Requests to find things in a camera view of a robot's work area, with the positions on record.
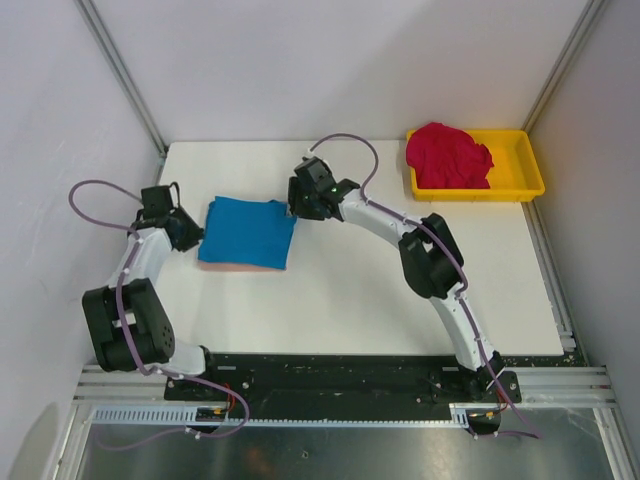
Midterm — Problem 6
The pink t shirt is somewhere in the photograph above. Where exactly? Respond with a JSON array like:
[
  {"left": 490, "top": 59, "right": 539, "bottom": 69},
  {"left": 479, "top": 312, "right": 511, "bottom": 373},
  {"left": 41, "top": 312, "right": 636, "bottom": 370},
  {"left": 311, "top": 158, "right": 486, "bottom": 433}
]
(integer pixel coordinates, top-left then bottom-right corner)
[{"left": 198, "top": 262, "right": 283, "bottom": 273}]

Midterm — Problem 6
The blue t shirt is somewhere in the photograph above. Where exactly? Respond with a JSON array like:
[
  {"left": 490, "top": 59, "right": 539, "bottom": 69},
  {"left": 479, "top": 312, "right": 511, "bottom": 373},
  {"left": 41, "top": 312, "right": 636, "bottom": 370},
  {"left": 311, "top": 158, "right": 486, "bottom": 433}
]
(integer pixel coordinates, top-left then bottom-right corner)
[{"left": 197, "top": 196, "right": 297, "bottom": 271}]

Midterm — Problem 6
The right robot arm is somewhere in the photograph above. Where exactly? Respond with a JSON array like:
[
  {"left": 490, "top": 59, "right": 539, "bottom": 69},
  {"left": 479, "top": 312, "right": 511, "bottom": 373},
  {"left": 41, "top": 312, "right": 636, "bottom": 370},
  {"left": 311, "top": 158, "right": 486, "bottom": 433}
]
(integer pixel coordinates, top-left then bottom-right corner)
[{"left": 288, "top": 157, "right": 504, "bottom": 401}]

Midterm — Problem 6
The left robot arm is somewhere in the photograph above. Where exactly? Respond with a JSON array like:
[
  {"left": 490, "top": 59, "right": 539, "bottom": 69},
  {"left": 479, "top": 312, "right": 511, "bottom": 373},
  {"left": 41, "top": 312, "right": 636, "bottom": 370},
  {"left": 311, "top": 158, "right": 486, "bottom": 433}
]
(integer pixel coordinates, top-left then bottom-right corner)
[{"left": 68, "top": 180, "right": 221, "bottom": 400}]

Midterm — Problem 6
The red t shirt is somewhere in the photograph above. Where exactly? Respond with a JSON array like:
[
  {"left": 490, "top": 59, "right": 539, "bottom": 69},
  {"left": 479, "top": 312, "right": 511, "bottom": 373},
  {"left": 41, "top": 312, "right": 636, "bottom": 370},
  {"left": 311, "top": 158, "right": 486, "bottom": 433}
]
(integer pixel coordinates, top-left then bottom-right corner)
[{"left": 405, "top": 122, "right": 494, "bottom": 190}]

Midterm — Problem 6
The yellow plastic tray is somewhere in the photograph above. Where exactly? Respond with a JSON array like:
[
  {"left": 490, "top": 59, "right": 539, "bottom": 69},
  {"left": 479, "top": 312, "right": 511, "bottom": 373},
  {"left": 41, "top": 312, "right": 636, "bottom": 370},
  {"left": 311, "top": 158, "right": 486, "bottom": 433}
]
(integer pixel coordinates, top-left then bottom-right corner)
[{"left": 409, "top": 129, "right": 545, "bottom": 203}]

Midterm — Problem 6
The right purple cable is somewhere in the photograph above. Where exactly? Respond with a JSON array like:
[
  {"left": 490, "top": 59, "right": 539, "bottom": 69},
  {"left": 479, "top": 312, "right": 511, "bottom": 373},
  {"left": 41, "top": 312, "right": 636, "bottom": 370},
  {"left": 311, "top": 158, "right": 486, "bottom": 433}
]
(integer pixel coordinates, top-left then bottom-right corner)
[{"left": 304, "top": 133, "right": 544, "bottom": 440}]

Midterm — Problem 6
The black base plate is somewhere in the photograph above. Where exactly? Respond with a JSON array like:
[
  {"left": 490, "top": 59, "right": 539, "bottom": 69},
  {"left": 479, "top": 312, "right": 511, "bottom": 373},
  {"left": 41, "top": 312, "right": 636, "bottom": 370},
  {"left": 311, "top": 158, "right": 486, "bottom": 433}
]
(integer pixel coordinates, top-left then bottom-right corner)
[{"left": 163, "top": 349, "right": 581, "bottom": 435}]

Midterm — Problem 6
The left aluminium frame post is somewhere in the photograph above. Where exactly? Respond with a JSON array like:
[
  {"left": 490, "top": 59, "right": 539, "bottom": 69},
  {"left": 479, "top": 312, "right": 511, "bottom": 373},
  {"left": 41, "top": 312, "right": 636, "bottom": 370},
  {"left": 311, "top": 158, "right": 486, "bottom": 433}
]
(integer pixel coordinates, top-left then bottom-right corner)
[{"left": 74, "top": 0, "right": 168, "bottom": 158}]

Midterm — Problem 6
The aluminium frame post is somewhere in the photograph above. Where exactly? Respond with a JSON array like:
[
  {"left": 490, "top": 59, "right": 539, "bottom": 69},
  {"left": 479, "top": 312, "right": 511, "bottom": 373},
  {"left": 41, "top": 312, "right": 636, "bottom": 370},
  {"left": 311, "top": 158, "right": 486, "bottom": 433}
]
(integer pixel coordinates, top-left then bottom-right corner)
[
  {"left": 522, "top": 0, "right": 611, "bottom": 134},
  {"left": 74, "top": 0, "right": 168, "bottom": 158}
]

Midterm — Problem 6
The white cable duct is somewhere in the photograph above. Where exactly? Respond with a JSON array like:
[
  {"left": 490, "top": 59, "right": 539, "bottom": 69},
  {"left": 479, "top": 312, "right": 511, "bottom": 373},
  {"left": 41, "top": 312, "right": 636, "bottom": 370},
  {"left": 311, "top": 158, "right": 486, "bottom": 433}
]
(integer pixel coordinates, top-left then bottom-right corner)
[{"left": 92, "top": 405, "right": 469, "bottom": 428}]

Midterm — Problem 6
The right aluminium frame post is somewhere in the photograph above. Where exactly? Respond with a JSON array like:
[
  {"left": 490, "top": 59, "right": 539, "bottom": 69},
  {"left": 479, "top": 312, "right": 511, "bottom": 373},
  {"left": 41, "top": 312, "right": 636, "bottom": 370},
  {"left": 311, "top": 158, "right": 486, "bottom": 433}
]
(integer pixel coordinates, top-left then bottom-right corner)
[{"left": 522, "top": 0, "right": 611, "bottom": 134}]

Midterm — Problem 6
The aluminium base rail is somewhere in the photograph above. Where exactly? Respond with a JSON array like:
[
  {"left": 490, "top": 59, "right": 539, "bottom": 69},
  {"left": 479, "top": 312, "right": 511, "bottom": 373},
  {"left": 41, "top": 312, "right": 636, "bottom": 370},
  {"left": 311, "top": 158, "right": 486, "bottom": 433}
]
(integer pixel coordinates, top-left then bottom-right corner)
[{"left": 72, "top": 365, "right": 616, "bottom": 408}]

